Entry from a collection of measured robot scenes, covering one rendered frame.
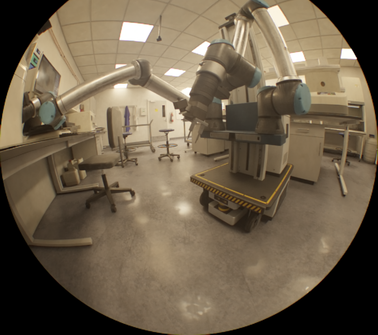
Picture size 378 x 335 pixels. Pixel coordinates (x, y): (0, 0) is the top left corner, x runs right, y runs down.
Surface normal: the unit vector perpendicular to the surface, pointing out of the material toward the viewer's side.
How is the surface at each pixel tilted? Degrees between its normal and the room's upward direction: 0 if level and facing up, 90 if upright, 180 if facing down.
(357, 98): 82
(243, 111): 90
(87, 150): 90
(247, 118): 90
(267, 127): 70
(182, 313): 0
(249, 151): 90
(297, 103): 117
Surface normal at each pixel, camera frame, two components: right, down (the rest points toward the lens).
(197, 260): -0.04, -0.98
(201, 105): 0.55, -0.09
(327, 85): -0.80, 0.38
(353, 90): -0.84, -0.01
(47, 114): 0.64, 0.14
